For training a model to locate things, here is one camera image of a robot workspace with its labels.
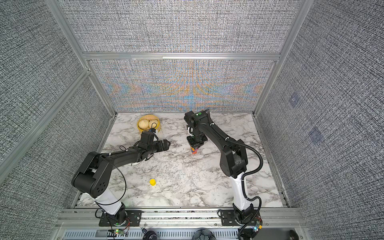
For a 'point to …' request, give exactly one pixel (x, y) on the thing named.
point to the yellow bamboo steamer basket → (149, 116)
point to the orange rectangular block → (194, 153)
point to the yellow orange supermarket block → (193, 150)
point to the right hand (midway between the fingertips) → (196, 146)
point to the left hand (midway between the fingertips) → (165, 144)
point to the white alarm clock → (133, 164)
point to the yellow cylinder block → (152, 182)
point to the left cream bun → (143, 124)
